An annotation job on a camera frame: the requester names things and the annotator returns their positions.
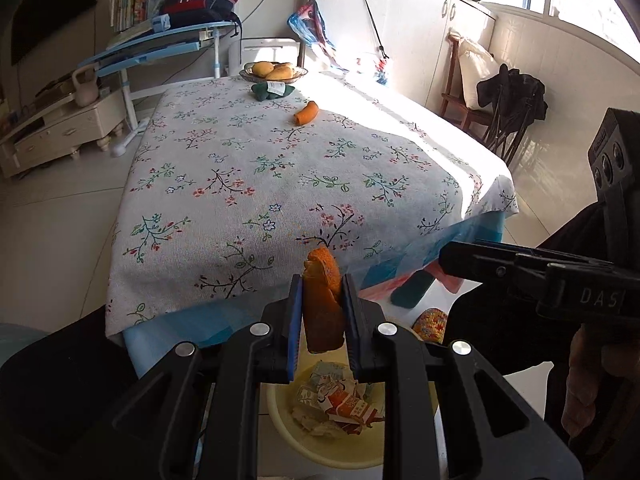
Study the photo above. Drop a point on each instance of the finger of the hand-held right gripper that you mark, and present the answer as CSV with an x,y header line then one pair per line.
x,y
490,265

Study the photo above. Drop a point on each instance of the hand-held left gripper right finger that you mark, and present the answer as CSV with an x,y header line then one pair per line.
x,y
351,320

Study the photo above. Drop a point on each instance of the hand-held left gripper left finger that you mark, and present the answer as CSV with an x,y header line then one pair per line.
x,y
296,320

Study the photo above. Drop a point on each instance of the brown bread piece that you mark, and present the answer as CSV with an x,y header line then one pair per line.
x,y
322,300

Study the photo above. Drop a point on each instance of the blue and white pack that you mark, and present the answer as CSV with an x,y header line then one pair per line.
x,y
327,374

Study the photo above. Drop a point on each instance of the red and white snack wrapper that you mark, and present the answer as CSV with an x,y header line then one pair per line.
x,y
350,402

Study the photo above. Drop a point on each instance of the large white tissue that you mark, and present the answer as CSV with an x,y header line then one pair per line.
x,y
312,417

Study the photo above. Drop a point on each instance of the yellow basin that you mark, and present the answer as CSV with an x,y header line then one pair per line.
x,y
320,452

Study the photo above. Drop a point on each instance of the person's right hand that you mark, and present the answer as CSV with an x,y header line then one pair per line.
x,y
582,385

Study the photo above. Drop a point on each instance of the green slipper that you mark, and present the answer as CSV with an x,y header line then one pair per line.
x,y
412,290

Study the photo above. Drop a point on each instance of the person's black pants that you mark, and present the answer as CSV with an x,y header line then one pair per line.
x,y
500,340

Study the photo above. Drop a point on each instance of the colourful knitted slipper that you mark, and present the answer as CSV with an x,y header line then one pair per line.
x,y
431,324

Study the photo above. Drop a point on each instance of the dark folding chair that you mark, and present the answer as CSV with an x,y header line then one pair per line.
x,y
505,130

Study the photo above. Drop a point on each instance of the black jacket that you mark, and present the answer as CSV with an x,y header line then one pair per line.
x,y
515,90

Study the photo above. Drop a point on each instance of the floral tablecloth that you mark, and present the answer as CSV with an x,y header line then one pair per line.
x,y
280,170

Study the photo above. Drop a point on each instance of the white pillow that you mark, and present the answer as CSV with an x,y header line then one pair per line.
x,y
475,70

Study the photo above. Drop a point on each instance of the wooden chair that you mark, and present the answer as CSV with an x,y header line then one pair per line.
x,y
452,75

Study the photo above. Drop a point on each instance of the dark green pouch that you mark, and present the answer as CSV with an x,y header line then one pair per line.
x,y
272,90

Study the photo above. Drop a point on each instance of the yellow mango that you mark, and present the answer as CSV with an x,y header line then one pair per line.
x,y
277,76
262,69
286,68

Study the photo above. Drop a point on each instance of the fruit bowl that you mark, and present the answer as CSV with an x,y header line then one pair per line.
x,y
301,72

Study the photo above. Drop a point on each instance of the white air purifier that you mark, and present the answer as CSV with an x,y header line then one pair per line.
x,y
265,50

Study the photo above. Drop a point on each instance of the colourful hanging cloth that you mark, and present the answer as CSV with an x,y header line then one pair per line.
x,y
312,25

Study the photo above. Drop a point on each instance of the white television cabinet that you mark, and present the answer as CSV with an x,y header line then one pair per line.
x,y
65,125

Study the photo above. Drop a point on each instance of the beige kettlebell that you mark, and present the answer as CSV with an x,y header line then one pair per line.
x,y
86,91

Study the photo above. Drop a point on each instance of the blue study desk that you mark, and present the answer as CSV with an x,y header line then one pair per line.
x,y
150,42

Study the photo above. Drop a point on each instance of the light blue pouch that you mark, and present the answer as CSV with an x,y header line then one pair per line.
x,y
161,22

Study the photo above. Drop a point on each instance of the row of books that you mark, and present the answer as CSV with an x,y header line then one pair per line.
x,y
127,7

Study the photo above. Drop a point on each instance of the black television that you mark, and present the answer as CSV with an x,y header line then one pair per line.
x,y
50,10

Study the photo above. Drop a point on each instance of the white wall cabinets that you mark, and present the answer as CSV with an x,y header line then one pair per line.
x,y
415,35

